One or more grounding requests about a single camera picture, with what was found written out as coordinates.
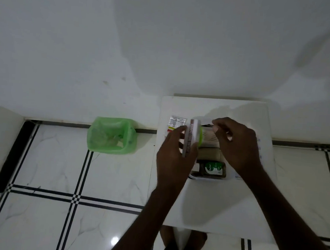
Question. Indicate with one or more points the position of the person's right forearm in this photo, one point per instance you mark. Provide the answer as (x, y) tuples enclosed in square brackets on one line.
[(288, 222)]

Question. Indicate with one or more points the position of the brown bottle with green label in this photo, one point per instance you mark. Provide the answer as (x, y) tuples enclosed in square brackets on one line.
[(213, 169)]

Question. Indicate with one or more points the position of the white first aid box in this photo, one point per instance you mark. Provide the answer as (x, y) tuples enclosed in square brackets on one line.
[(206, 178)]

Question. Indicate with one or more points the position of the person's right fingers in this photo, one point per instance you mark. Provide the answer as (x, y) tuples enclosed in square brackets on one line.
[(222, 126)]

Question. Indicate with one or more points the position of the person's left leg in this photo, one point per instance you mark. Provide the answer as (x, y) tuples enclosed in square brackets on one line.
[(168, 235)]

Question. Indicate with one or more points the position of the person's leg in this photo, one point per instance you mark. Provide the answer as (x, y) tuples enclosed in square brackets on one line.
[(168, 235), (198, 240)]

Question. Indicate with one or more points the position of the person's left forearm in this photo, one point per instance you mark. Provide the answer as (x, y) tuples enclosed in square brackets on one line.
[(146, 223)]

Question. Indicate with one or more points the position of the person's right hand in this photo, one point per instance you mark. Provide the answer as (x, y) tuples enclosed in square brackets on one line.
[(241, 147)]

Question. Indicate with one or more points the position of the white sachet with red label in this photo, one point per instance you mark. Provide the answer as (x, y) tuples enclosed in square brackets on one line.
[(175, 123)]

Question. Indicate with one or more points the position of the green bin with plastic liner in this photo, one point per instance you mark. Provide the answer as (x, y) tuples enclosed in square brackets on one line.
[(112, 136)]

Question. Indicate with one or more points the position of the person's right leg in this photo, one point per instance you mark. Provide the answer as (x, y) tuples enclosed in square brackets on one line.
[(198, 240)]

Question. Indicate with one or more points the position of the beige bandage roll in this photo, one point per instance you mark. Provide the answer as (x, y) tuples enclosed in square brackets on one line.
[(210, 138), (210, 154)]

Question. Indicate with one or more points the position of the person's left thumb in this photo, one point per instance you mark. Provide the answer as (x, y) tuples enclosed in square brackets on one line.
[(192, 156)]

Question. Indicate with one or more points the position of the white and brown medicine box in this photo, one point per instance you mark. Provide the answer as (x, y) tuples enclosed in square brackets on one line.
[(191, 136)]

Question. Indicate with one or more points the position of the person's left hand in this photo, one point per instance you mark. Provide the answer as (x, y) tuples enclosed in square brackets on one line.
[(172, 163)]

